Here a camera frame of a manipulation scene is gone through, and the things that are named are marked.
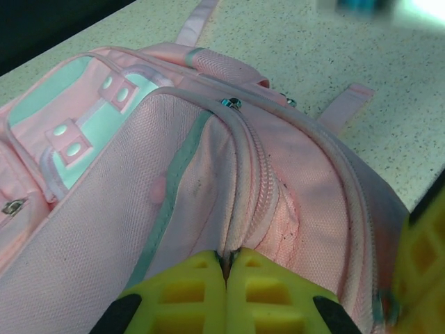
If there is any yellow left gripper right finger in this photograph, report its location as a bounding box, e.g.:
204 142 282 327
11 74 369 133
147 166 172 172
225 246 362 334

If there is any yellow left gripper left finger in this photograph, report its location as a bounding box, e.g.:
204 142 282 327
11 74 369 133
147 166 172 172
92 248 227 334

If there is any pink student backpack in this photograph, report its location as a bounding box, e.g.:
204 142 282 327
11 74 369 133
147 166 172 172
0 0 418 334

